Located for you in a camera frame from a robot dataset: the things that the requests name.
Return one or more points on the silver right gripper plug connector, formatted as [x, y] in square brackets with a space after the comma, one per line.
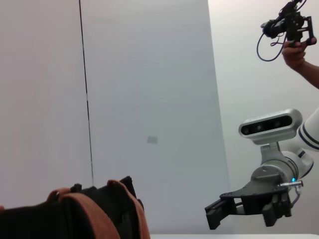
[290, 184]

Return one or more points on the silver right wrist depth camera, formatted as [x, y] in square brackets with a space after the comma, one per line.
[269, 127]

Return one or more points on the black handheld teleoperation controller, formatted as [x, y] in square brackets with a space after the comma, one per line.
[291, 22]

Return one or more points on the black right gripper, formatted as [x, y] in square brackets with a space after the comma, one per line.
[261, 193]

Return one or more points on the person's right hand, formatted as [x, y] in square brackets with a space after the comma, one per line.
[295, 56]

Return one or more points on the person's right forearm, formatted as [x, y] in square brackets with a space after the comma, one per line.
[309, 73]

